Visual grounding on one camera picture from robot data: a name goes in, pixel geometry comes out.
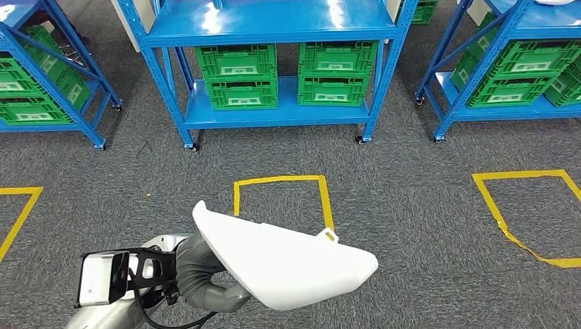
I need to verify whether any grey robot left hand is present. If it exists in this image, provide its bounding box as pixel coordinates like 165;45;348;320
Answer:
175;232;252;314

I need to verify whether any blue metal shelf rack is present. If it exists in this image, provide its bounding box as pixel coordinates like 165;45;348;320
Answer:
113;0;419;153
415;0;581;144
0;0;123;151

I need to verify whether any yellow floor tape square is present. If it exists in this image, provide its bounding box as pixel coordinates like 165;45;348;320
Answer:
233;175;337;241

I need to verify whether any black camera bracket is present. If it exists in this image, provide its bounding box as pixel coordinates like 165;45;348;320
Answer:
115;247;180;310

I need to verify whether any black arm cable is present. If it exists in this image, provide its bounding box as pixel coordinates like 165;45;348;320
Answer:
129;270;219;329

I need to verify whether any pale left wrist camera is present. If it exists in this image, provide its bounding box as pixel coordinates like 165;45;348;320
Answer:
75;251;131;308

